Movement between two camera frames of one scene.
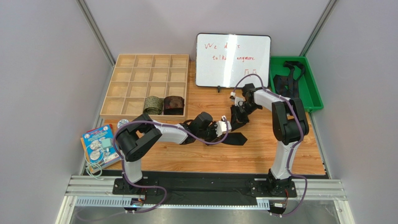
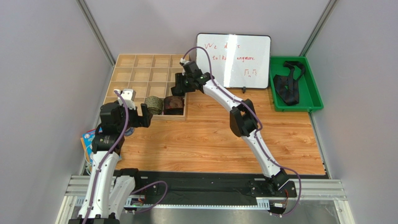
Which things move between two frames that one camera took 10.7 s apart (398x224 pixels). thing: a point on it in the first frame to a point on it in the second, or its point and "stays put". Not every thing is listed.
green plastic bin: [308, 90] stays put
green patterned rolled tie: [152, 105] stays put
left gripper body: [215, 132] to [145, 115]
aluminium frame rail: [84, 186] stays put
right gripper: [237, 109] to [180, 85]
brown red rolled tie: [174, 105] stays put
